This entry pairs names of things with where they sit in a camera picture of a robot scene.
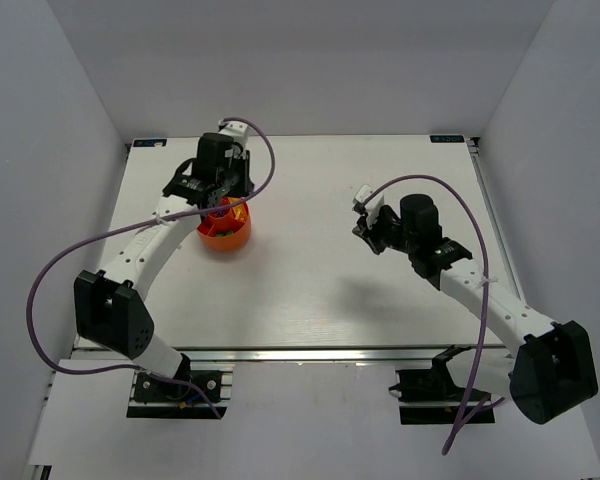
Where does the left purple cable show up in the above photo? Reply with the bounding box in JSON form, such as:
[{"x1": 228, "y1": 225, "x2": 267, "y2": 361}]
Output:
[{"x1": 25, "y1": 117, "x2": 277, "y2": 419}]

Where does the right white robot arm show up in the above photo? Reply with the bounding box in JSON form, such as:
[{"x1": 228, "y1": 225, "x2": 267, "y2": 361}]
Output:
[{"x1": 353, "y1": 185, "x2": 599, "y2": 424}]

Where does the purple cable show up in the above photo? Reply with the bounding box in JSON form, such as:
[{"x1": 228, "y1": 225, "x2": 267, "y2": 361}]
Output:
[
  {"x1": 25, "y1": 117, "x2": 277, "y2": 419},
  {"x1": 362, "y1": 174, "x2": 506, "y2": 456}
]

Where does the aluminium table front rail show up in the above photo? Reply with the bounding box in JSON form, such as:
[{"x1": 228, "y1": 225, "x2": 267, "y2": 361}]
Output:
[{"x1": 74, "y1": 346, "x2": 516, "y2": 364}]

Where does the green lego brick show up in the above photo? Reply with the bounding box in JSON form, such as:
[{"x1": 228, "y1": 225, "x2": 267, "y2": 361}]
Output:
[{"x1": 215, "y1": 230, "x2": 234, "y2": 238}]

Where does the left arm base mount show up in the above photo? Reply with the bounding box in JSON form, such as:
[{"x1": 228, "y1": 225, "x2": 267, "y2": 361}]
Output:
[{"x1": 126, "y1": 363, "x2": 233, "y2": 420}]

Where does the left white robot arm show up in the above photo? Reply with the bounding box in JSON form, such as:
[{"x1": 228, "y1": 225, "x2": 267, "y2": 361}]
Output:
[{"x1": 74, "y1": 122, "x2": 254, "y2": 381}]

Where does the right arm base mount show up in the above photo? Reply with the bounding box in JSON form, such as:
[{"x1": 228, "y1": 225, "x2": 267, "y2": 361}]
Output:
[{"x1": 388, "y1": 346, "x2": 472, "y2": 426}]

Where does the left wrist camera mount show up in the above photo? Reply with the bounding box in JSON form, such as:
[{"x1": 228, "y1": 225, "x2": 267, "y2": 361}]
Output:
[{"x1": 218, "y1": 119, "x2": 251, "y2": 149}]

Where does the left blue corner label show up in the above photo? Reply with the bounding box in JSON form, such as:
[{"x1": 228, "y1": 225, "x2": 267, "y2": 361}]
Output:
[{"x1": 132, "y1": 138, "x2": 167, "y2": 148}]

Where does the long yellow lego plate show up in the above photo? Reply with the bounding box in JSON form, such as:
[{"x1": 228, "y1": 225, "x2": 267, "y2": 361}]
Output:
[{"x1": 232, "y1": 203, "x2": 249, "y2": 223}]

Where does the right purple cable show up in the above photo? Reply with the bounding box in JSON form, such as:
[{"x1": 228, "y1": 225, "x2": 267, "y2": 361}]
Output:
[{"x1": 362, "y1": 174, "x2": 506, "y2": 456}]

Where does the right blue corner label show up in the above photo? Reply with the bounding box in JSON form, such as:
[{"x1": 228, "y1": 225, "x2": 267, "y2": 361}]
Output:
[{"x1": 429, "y1": 135, "x2": 465, "y2": 144}]

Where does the blue corner label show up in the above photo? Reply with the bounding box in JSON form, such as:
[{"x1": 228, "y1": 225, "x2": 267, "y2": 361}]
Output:
[
  {"x1": 429, "y1": 135, "x2": 465, "y2": 144},
  {"x1": 132, "y1": 138, "x2": 167, "y2": 148}
]

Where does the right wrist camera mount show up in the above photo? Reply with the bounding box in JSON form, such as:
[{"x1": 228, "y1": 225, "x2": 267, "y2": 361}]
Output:
[{"x1": 353, "y1": 184, "x2": 384, "y2": 228}]

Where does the orange round divided container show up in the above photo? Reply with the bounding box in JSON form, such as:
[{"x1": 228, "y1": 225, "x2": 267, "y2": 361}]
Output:
[{"x1": 196, "y1": 206, "x2": 252, "y2": 253}]

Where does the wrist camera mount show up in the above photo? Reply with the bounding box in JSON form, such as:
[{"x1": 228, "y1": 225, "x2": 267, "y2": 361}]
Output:
[
  {"x1": 218, "y1": 119, "x2": 251, "y2": 149},
  {"x1": 353, "y1": 184, "x2": 384, "y2": 228}
]

